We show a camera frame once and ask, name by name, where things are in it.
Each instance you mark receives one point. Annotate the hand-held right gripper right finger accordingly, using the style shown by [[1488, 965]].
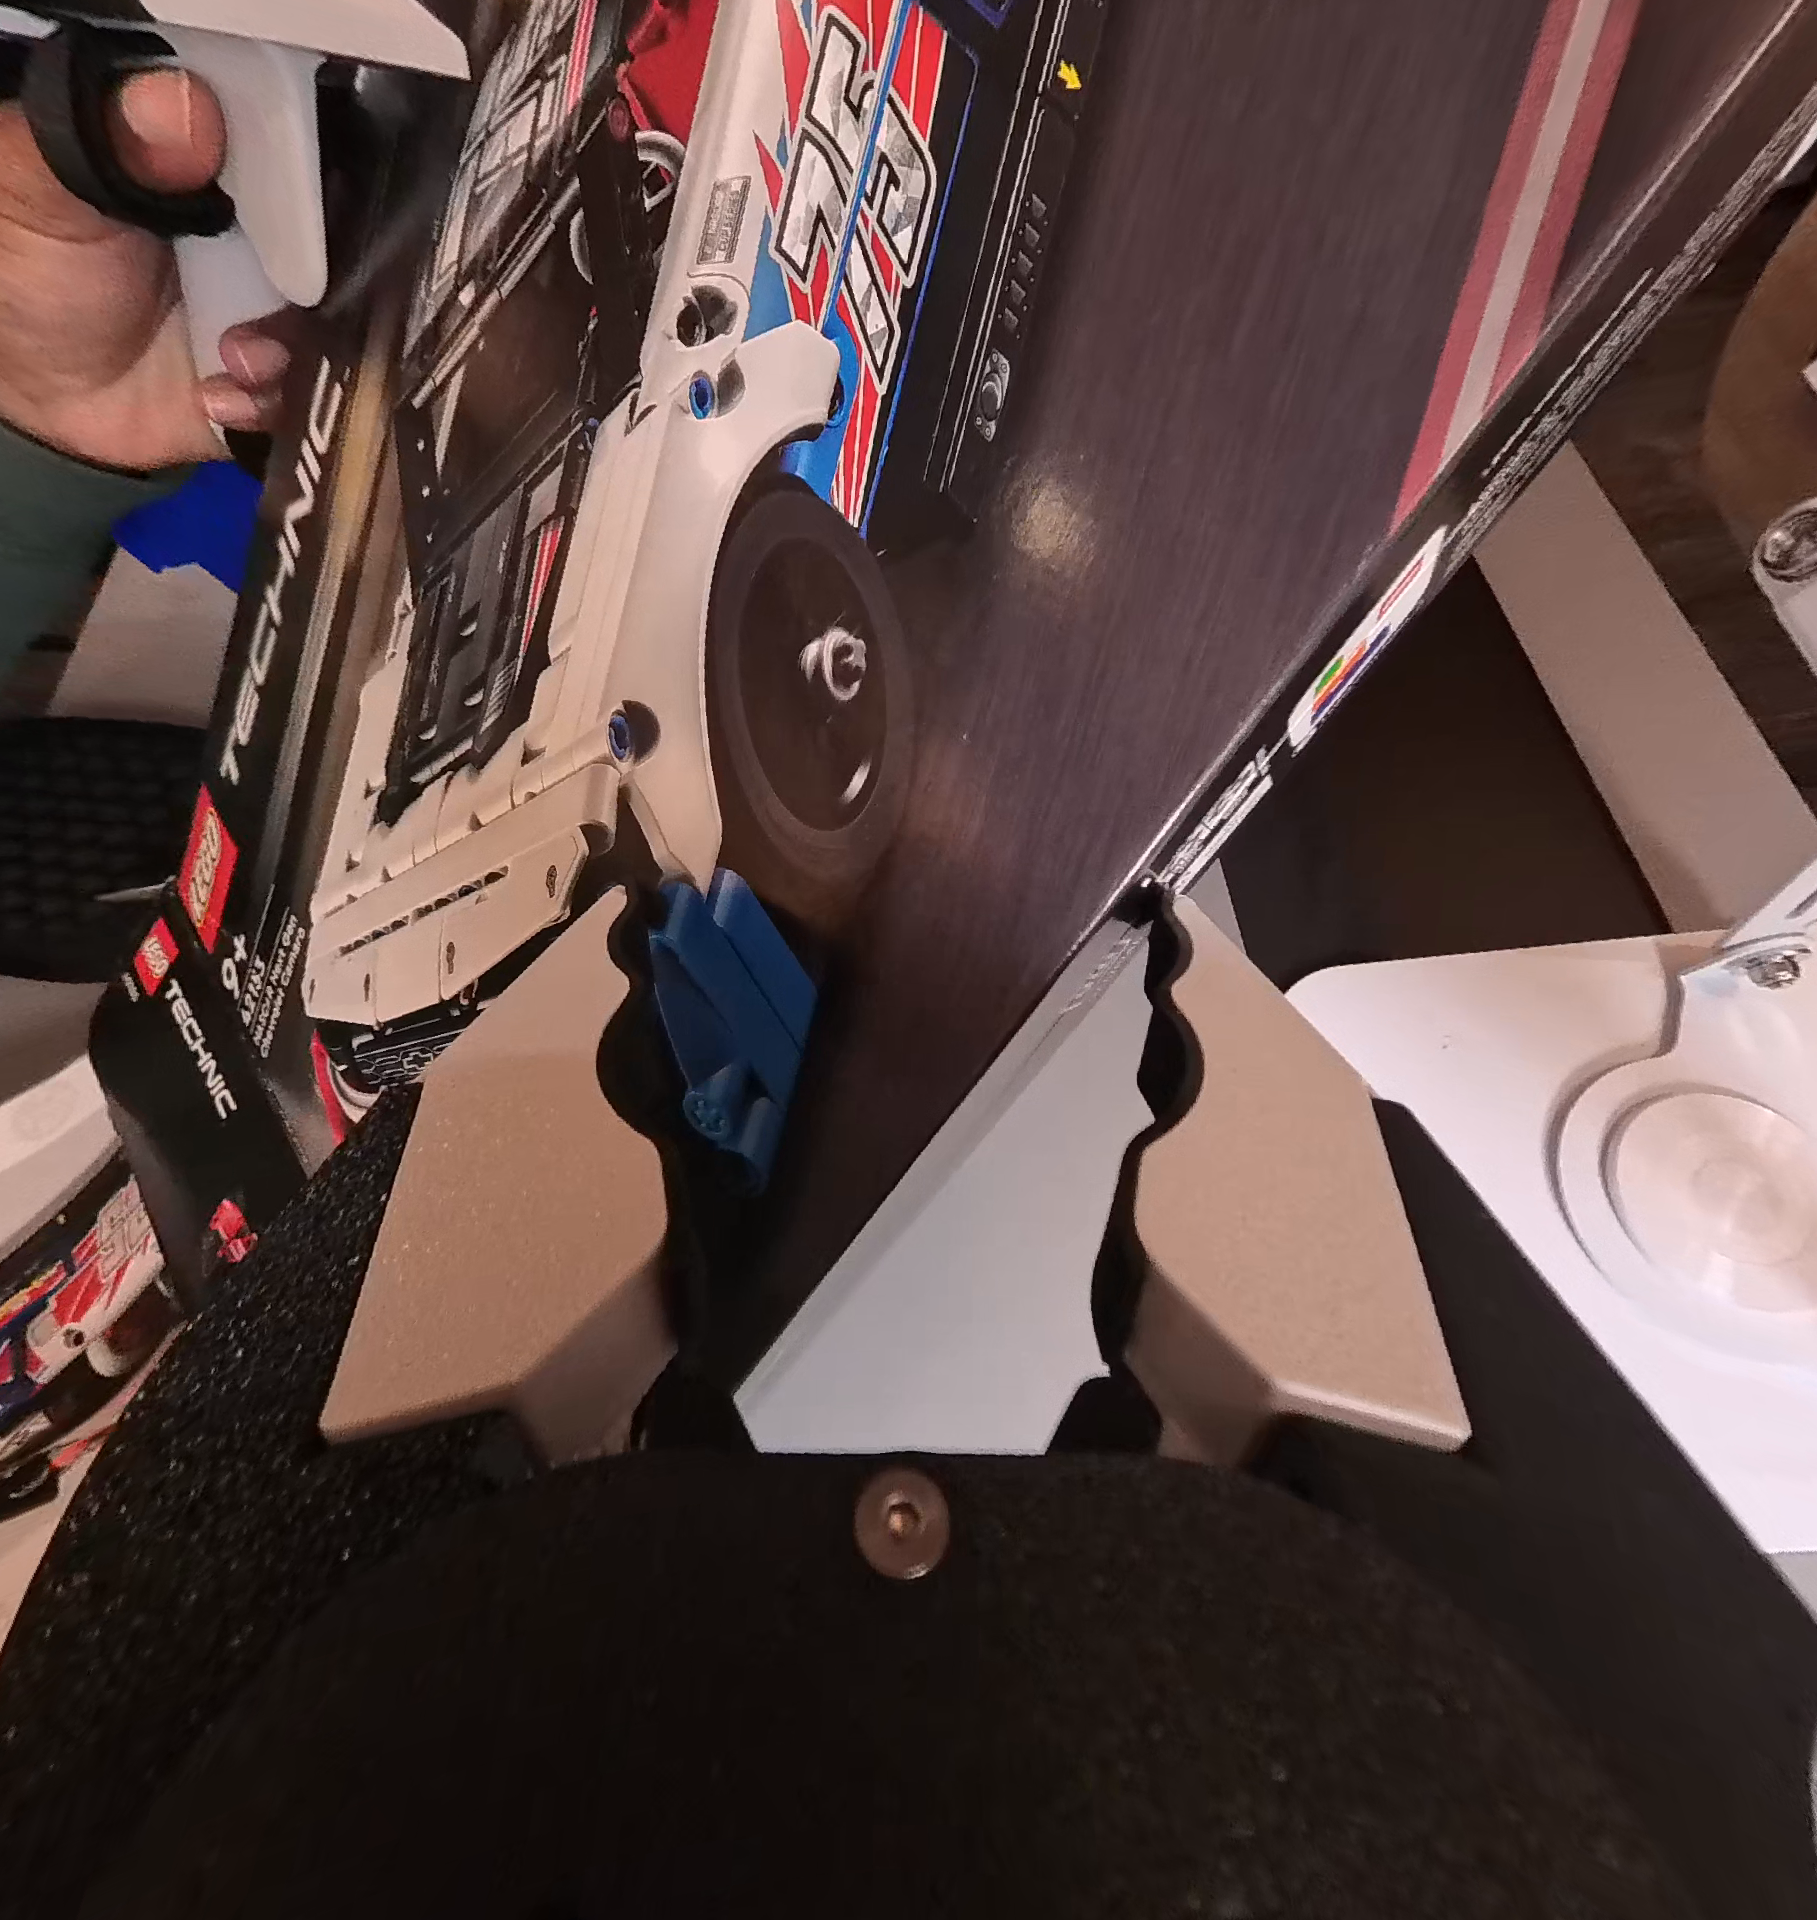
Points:
[[1283, 1244]]

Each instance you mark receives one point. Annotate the white stand base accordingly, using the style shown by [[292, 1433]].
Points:
[[1449, 1080]]

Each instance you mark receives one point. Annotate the person's left forearm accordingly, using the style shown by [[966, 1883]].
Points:
[[14, 570]]

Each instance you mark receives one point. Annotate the black mesh object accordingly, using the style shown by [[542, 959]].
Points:
[[52, 854]]

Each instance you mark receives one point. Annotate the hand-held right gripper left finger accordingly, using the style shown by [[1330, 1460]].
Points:
[[503, 1244]]

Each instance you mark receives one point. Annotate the person's left hand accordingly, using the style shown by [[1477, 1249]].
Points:
[[52, 300]]

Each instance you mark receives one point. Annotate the blue plastic bin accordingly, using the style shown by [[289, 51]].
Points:
[[189, 525]]

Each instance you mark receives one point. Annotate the lego set box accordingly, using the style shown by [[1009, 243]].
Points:
[[1147, 451]]

